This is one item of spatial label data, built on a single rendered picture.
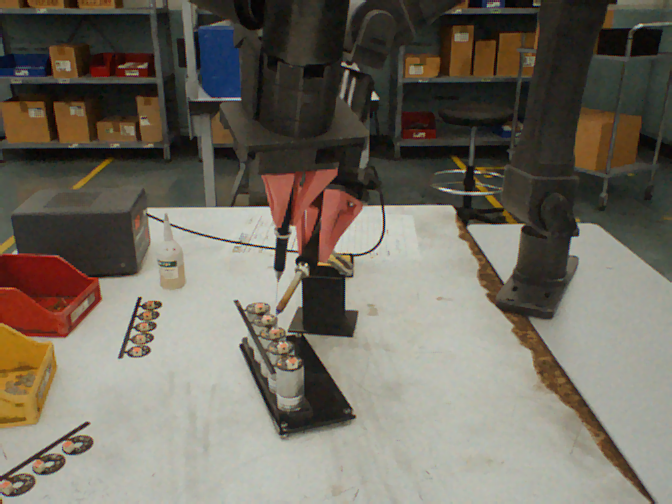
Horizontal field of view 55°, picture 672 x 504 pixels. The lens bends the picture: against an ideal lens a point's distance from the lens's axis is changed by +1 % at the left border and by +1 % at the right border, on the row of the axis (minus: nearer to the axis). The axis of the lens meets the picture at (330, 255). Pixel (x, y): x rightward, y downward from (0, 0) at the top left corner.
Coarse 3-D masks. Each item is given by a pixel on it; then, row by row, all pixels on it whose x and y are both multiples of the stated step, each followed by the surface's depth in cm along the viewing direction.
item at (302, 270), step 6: (300, 264) 67; (306, 264) 67; (294, 270) 67; (300, 270) 67; (306, 270) 67; (294, 276) 67; (300, 276) 67; (306, 276) 67; (294, 282) 66; (288, 288) 65; (294, 288) 66; (288, 294) 65; (282, 300) 64; (288, 300) 65; (282, 306) 64
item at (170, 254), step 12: (168, 228) 82; (168, 240) 83; (156, 252) 83; (168, 252) 83; (180, 252) 83; (168, 264) 83; (180, 264) 84; (168, 276) 84; (180, 276) 84; (168, 288) 84
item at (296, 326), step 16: (336, 256) 73; (320, 272) 75; (336, 272) 75; (352, 272) 73; (304, 288) 73; (320, 288) 72; (336, 288) 72; (304, 304) 73; (320, 304) 73; (336, 304) 73; (304, 320) 74; (320, 320) 74; (336, 320) 73; (352, 320) 75; (336, 336) 73; (352, 336) 72
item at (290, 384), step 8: (280, 376) 55; (288, 376) 55; (296, 376) 55; (280, 384) 56; (288, 384) 55; (296, 384) 55; (280, 392) 56; (288, 392) 56; (296, 392) 56; (280, 400) 56; (288, 400) 56; (296, 400) 56; (280, 408) 57; (288, 408) 56; (296, 408) 56
